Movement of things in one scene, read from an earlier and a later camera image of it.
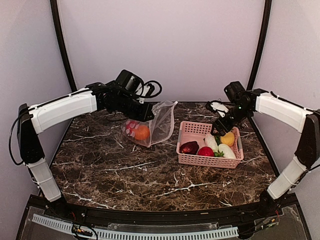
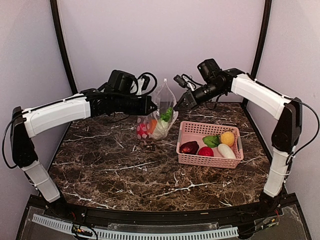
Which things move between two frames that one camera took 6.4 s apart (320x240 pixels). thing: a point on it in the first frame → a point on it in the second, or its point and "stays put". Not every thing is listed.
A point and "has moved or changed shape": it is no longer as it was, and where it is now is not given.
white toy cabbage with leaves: x=212 y=141 → x=160 y=129
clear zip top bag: x=154 y=131 has moved or changed shape
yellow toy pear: x=228 y=139 stays put
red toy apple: x=131 y=125 → x=142 y=131
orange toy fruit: x=142 y=132 → x=153 y=123
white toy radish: x=227 y=150 stays put
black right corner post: x=264 y=36 stays put
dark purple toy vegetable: x=191 y=147 stays put
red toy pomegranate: x=206 y=151 stays put
